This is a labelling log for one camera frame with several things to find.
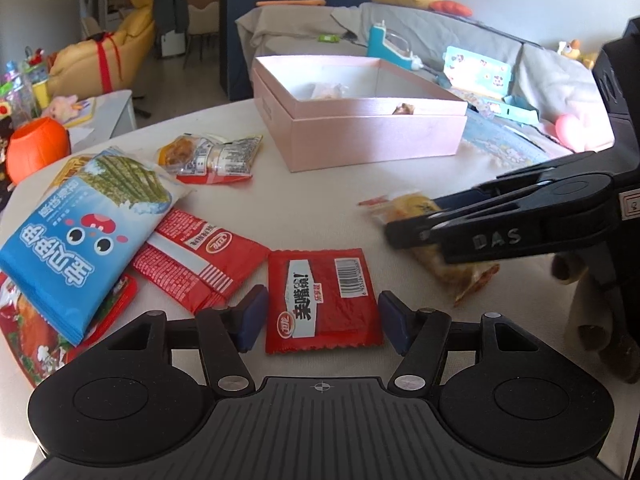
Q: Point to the dark blue cabinet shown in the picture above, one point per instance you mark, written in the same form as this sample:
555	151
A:
240	50

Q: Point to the yellow plush toy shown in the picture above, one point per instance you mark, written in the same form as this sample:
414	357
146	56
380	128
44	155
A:
575	52

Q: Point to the person's right hand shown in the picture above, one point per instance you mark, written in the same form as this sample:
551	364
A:
592	320

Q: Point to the yellow armchair with red ribbon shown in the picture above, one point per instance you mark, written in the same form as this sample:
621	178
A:
95	55

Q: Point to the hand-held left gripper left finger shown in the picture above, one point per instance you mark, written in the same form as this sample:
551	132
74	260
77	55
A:
252	317

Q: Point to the pink cardboard box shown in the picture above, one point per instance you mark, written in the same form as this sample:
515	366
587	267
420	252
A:
375	135

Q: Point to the yellow snack packet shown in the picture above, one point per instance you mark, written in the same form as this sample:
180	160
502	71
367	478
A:
70	169

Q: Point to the blue seaweed snack bag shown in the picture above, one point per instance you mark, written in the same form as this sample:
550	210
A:
95	230

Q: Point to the orange pumpkin bucket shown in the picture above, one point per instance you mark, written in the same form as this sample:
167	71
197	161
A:
37	150

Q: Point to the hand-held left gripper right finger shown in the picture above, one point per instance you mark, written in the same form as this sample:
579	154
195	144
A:
392	317

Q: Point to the red chicken leg packet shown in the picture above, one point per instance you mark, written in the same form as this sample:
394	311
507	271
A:
30	345

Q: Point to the orange carrot plush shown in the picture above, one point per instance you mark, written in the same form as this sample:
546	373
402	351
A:
451	7

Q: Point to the pink plush rabbit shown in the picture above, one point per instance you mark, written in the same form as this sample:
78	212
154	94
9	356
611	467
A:
60	106

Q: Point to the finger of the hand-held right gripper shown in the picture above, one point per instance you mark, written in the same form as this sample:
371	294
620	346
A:
407	232
500	240

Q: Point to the long red snack packet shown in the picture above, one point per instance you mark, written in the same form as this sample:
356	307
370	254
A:
170	275
220	255

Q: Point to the blue cartoon card package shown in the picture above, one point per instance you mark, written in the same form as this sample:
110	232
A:
477	72

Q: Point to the long orange carrot toy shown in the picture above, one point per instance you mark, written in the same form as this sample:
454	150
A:
290	3

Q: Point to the grey covered sofa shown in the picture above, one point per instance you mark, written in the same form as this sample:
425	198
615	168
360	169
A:
450	30

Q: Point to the clear pastry packet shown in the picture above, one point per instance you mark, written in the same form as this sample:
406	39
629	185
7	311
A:
450	270
327	91

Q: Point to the square red snack packet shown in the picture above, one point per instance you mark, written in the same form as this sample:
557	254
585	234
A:
320	305

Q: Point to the small green toy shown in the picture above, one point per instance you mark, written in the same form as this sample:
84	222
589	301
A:
330	38

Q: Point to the colourful drink bottle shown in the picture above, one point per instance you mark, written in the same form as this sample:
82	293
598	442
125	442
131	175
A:
20	85

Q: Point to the beige dining chair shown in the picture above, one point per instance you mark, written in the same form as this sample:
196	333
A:
202	10

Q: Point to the small teal box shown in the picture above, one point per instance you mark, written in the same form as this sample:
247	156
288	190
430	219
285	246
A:
520	110

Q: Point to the pink round toy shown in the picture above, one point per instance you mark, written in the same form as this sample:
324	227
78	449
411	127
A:
572	132

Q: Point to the teal toy machine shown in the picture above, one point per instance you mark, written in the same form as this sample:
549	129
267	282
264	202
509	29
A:
387	47

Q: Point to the white coffee table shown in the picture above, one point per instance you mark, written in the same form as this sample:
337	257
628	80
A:
110	115

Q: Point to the clear braised meat packet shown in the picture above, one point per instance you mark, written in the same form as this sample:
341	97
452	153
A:
210	157

